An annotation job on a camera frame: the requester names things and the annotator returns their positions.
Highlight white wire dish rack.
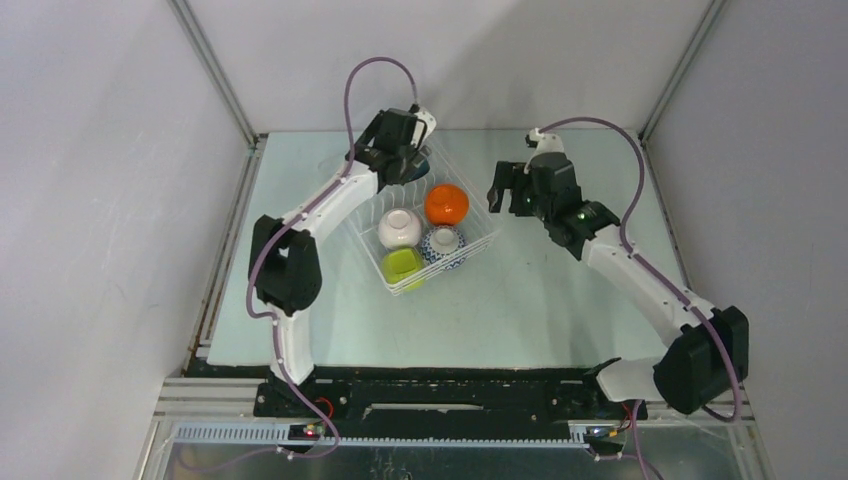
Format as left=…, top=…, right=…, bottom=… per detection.
left=342, top=132, right=501, bottom=296

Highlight green bowl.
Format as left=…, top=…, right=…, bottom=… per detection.
left=380, top=247, right=426, bottom=286

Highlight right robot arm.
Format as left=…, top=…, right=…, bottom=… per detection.
left=487, top=152, right=749, bottom=422

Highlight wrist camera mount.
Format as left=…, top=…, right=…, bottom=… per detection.
left=410, top=104, right=437, bottom=149
left=524, top=128, right=564, bottom=171

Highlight white bowl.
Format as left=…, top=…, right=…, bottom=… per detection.
left=377, top=208, right=423, bottom=250

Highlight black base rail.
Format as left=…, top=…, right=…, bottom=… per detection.
left=253, top=366, right=627, bottom=439

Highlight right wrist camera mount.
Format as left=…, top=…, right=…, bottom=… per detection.
left=524, top=128, right=564, bottom=171

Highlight orange bowl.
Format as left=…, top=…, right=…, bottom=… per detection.
left=424, top=184, right=470, bottom=226

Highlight teal blue bowl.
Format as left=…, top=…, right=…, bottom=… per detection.
left=409, top=155, right=430, bottom=182

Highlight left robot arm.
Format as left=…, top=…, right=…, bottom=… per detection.
left=247, top=105, right=437, bottom=417

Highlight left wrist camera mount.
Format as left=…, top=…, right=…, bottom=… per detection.
left=410, top=104, right=437, bottom=149

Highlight grey cable duct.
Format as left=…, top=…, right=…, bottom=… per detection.
left=171, top=422, right=605, bottom=448

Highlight blue patterned bowl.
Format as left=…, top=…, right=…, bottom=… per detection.
left=420, top=225, right=467, bottom=264

